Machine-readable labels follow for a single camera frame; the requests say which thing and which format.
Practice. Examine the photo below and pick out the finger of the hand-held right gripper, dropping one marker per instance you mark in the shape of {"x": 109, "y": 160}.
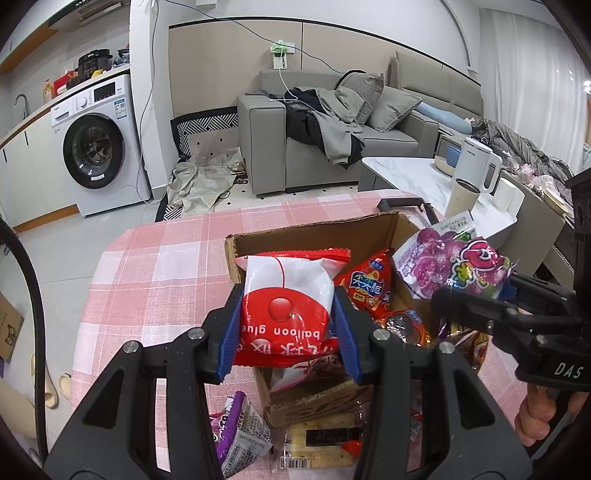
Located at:
{"x": 535, "y": 286}
{"x": 466, "y": 302}

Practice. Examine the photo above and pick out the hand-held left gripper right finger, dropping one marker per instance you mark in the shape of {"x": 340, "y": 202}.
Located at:
{"x": 346, "y": 332}

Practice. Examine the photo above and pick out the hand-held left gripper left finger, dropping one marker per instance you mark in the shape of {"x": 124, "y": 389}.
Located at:
{"x": 231, "y": 332}

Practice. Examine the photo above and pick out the orange cone snack packet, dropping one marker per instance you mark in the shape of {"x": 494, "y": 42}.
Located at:
{"x": 367, "y": 286}

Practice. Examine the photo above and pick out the purple grape candy packet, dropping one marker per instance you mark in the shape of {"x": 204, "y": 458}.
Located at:
{"x": 438, "y": 258}

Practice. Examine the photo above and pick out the red and white packet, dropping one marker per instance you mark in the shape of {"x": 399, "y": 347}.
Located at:
{"x": 286, "y": 295}

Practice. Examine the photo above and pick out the brown cardboard box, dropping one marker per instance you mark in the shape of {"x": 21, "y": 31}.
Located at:
{"x": 300, "y": 233}

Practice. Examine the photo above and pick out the person's right hand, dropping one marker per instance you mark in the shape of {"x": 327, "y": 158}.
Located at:
{"x": 531, "y": 410}

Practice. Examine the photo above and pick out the pink plaid tablecloth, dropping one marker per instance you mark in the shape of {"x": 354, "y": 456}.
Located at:
{"x": 161, "y": 277}

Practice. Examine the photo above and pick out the white paper roll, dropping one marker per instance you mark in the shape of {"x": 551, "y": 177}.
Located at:
{"x": 508, "y": 194}

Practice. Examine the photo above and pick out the beige cup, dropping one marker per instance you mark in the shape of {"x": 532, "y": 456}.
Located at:
{"x": 461, "y": 201}

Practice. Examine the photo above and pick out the purple and white snack packet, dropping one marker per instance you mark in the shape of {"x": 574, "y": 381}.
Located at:
{"x": 240, "y": 438}

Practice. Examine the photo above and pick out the yellow cracker packet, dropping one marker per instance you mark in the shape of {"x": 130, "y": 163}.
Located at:
{"x": 314, "y": 436}

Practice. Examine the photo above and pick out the white electric kettle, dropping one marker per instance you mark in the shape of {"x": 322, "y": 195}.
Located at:
{"x": 473, "y": 161}

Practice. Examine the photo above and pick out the white marble coffee table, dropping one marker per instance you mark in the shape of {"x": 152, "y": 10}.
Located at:
{"x": 406, "y": 175}

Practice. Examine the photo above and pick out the grey quilt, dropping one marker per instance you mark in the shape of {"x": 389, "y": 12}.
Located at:
{"x": 517, "y": 143}

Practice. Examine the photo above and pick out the beige floor sheet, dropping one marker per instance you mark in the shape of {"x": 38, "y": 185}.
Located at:
{"x": 203, "y": 180}

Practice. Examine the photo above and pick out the grey sofa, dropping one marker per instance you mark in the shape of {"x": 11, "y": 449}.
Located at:
{"x": 268, "y": 147}

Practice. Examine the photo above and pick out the light blue pillow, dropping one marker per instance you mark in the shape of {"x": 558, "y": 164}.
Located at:
{"x": 443, "y": 114}

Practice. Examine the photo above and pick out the pile of clothes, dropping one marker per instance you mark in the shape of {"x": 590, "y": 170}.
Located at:
{"x": 332, "y": 129}

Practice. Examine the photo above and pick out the light grey pillow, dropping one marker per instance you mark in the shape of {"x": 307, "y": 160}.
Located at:
{"x": 392, "y": 108}

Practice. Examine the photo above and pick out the black and white patterned mat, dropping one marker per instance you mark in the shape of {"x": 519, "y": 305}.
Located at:
{"x": 207, "y": 124}

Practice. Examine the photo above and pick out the white curtain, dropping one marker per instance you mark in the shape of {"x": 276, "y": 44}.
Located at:
{"x": 531, "y": 69}

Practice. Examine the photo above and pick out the printed cardboard box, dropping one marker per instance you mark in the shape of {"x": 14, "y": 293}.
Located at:
{"x": 9, "y": 327}

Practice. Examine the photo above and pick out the white washing machine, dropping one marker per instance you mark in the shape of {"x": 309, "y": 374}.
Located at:
{"x": 92, "y": 147}

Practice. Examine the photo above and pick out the dark grey pillow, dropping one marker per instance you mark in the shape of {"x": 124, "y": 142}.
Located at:
{"x": 360, "y": 92}

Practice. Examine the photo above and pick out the white kitchen counter cabinet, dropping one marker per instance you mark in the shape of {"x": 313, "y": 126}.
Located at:
{"x": 32, "y": 175}

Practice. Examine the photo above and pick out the red box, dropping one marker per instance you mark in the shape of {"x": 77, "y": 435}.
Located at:
{"x": 64, "y": 83}

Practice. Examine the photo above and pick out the yellow bottle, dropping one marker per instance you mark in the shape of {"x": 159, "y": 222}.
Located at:
{"x": 47, "y": 92}

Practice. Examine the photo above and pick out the black rice cooker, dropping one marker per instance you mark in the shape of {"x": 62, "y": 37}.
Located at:
{"x": 94, "y": 62}

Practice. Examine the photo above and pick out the kitchen faucet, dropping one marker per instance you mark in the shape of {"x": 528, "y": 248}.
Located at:
{"x": 21, "y": 99}

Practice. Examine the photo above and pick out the range hood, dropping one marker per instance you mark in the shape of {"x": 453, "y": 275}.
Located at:
{"x": 87, "y": 7}

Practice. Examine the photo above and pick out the black metal bracket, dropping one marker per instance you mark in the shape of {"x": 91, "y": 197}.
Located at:
{"x": 401, "y": 203}

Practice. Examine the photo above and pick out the green wall power strip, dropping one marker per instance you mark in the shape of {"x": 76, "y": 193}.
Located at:
{"x": 280, "y": 55}

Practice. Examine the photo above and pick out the white wall cabinet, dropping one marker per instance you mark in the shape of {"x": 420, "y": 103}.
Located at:
{"x": 23, "y": 41}

